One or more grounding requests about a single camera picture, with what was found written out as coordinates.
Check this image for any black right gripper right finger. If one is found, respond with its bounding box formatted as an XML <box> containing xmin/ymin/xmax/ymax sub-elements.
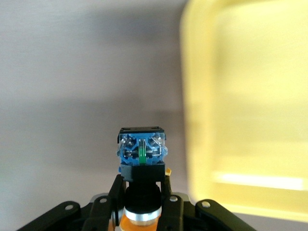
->
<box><xmin>156</xmin><ymin>175</ymin><xmax>257</xmax><ymax>231</ymax></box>

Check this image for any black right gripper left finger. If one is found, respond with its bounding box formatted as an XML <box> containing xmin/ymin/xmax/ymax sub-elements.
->
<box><xmin>16</xmin><ymin>174</ymin><xmax>126</xmax><ymax>231</ymax></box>

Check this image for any yellow push button switch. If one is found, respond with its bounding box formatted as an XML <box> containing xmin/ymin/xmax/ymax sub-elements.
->
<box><xmin>115</xmin><ymin>125</ymin><xmax>173</xmax><ymax>231</ymax></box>

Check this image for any yellow plastic tray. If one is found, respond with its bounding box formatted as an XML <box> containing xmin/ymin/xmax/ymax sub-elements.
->
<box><xmin>180</xmin><ymin>0</ymin><xmax>308</xmax><ymax>221</ymax></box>

